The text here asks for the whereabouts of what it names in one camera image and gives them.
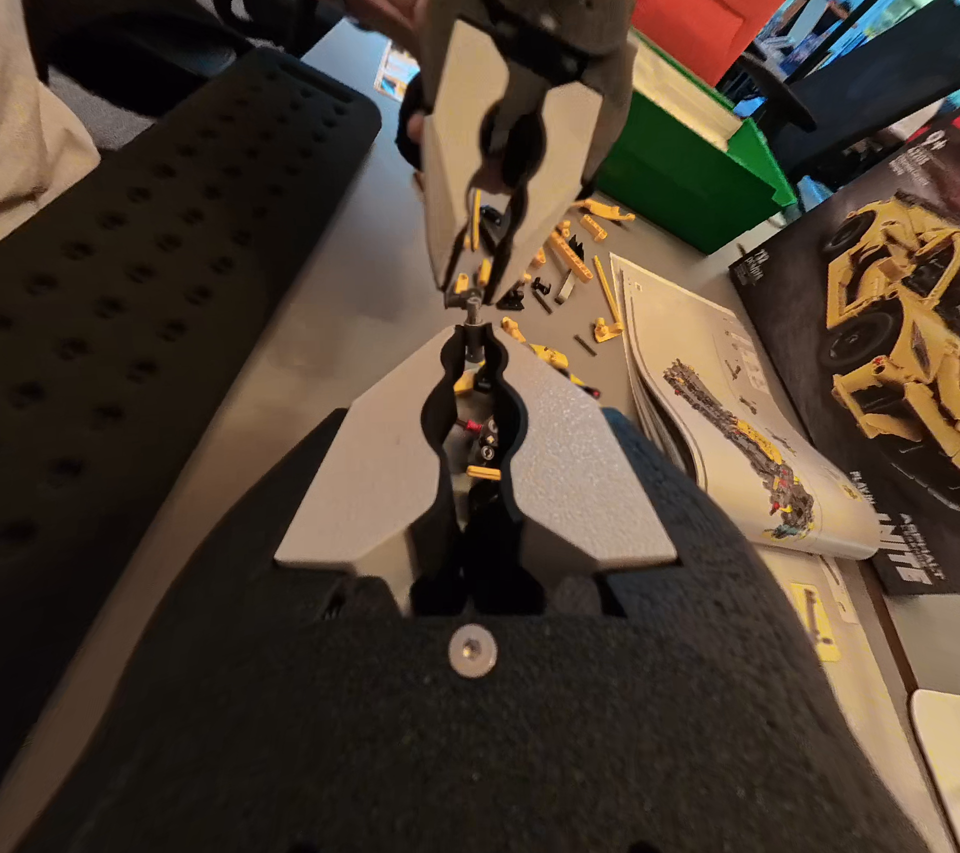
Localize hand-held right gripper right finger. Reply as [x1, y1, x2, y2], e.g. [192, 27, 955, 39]
[472, 324, 680, 616]

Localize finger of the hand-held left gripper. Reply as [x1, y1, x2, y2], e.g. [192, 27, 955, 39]
[483, 79, 607, 307]
[418, 16, 526, 295]

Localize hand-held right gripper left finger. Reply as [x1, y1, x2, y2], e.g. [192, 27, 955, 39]
[273, 328, 470, 616]

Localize toy car chassis model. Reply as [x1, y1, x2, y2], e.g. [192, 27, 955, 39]
[448, 316, 601, 532]

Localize grey axle with stop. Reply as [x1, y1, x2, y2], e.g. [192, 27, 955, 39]
[461, 296, 487, 359]

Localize grey desk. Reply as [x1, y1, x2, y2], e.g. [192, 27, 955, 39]
[0, 16, 960, 853]

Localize white paper packets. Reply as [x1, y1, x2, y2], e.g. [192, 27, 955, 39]
[633, 39, 744, 142]

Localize pile of loose toy bricks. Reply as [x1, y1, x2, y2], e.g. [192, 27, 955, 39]
[450, 189, 639, 359]

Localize green plastic bin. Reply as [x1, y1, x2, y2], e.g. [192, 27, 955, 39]
[592, 31, 798, 256]

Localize open instruction booklet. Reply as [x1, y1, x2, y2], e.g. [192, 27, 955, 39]
[611, 253, 882, 667]

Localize toy car set box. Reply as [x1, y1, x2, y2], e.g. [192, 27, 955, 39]
[727, 110, 960, 599]

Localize black office chair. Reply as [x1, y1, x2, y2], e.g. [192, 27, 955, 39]
[731, 0, 960, 183]

